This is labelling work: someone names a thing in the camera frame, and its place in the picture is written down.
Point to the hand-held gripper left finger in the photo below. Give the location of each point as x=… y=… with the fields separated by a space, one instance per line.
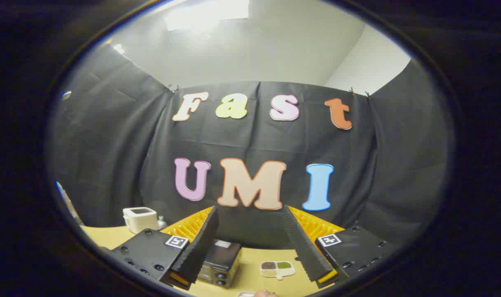
x=194 y=251

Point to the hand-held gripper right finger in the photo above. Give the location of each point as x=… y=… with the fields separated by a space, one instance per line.
x=304 y=247

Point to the black toaster oven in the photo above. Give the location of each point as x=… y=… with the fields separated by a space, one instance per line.
x=223 y=260

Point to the white pop-up toaster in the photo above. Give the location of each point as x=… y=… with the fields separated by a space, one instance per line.
x=139 y=220

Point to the white divided spice dish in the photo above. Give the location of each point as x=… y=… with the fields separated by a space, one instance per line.
x=277 y=269

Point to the silver bottle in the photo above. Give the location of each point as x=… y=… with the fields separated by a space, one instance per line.
x=161 y=223

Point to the black backdrop cloth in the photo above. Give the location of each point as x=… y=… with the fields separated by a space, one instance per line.
x=250 y=140

